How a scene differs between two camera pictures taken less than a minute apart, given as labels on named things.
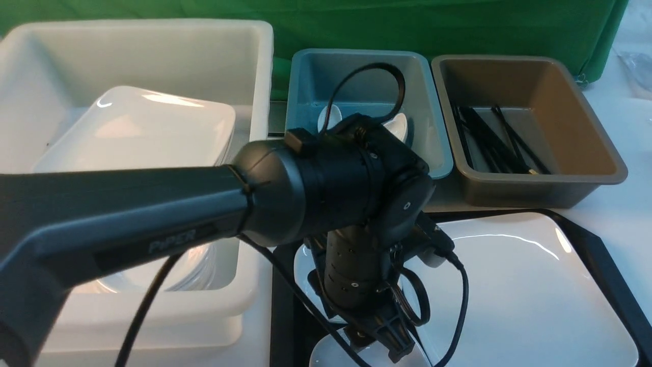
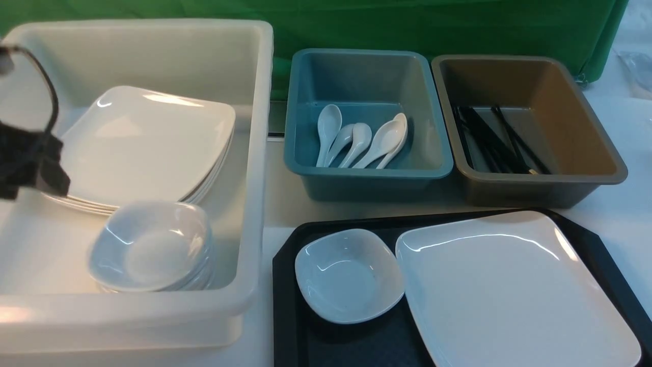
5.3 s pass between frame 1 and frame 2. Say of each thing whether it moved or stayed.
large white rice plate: stayed
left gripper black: moved
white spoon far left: stayed
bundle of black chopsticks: stayed
